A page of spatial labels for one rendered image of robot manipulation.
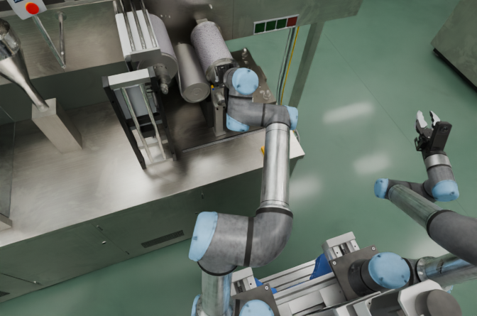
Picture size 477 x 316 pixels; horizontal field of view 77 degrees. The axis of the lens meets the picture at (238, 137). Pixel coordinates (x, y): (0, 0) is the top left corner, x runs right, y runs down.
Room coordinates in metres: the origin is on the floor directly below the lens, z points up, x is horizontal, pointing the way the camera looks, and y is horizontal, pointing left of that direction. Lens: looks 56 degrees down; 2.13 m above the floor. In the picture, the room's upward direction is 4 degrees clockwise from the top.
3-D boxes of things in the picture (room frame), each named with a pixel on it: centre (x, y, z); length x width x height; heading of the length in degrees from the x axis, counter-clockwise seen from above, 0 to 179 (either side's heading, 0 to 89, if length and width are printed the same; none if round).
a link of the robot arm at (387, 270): (0.23, -0.57, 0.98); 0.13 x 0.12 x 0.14; 86
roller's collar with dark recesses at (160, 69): (0.78, 0.30, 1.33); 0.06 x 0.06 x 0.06; 23
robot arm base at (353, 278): (0.24, -0.56, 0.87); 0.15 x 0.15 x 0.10
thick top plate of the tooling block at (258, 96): (1.12, -0.02, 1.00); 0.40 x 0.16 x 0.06; 23
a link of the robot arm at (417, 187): (0.49, -0.70, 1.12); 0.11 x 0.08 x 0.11; 86
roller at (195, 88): (0.97, 0.24, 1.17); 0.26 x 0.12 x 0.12; 23
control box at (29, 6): (0.71, 0.60, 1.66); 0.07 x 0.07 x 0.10; 50
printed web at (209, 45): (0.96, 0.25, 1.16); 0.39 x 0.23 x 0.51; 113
